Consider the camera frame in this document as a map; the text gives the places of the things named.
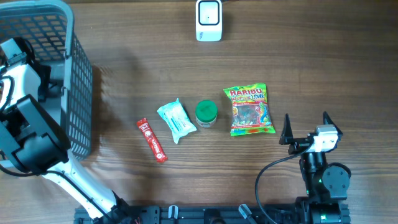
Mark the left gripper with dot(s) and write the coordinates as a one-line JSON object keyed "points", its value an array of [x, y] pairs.
{"points": [[41, 88]]}

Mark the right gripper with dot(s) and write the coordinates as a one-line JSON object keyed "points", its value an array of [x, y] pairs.
{"points": [[286, 136]]}

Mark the Haribo gummy candy bag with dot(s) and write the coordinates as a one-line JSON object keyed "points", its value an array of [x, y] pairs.
{"points": [[250, 110]]}

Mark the green lid jar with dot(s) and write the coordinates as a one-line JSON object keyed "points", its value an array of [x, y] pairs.
{"points": [[206, 113]]}

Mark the teal wet wipes pack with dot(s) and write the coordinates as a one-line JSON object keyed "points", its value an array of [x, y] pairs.
{"points": [[177, 120]]}

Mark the red coffee stick sachet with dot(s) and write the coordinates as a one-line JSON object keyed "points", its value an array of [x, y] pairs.
{"points": [[152, 140]]}

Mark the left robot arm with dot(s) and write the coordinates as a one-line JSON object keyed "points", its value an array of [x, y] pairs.
{"points": [[35, 143]]}

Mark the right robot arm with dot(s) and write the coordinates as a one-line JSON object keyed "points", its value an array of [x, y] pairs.
{"points": [[326, 183]]}

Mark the white barcode scanner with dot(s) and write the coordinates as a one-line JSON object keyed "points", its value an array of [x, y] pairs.
{"points": [[208, 20]]}

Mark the grey plastic shopping basket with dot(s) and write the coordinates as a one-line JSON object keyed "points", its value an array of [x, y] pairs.
{"points": [[49, 28]]}

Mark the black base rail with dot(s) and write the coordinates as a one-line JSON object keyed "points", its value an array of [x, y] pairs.
{"points": [[276, 213]]}

